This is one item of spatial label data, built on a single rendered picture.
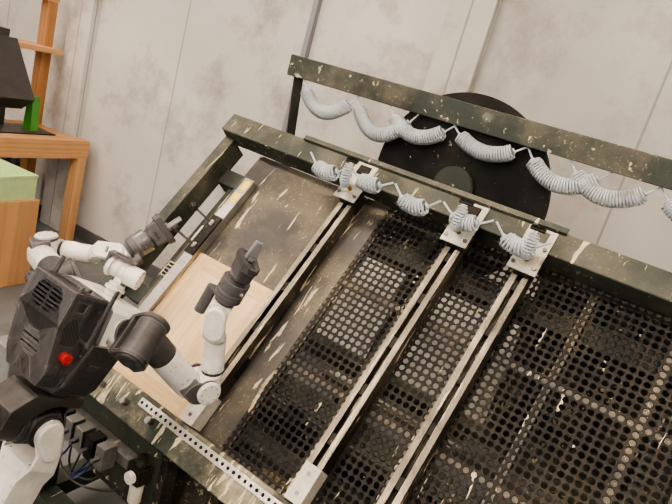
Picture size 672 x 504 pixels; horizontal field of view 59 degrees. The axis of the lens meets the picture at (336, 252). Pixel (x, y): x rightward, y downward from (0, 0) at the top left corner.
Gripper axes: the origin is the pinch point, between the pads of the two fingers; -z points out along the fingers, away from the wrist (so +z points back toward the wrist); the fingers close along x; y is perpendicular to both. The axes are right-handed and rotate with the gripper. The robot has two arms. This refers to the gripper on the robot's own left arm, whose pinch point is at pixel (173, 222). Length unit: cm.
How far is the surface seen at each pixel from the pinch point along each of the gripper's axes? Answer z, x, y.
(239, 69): -130, -65, -251
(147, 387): 42, 45, 0
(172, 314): 19.5, 30.1, -13.5
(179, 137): -69, -48, -306
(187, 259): 2.1, 16.2, -22.1
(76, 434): 70, 44, 1
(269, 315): -8.0, 45.7, 17.3
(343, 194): -59, 26, 10
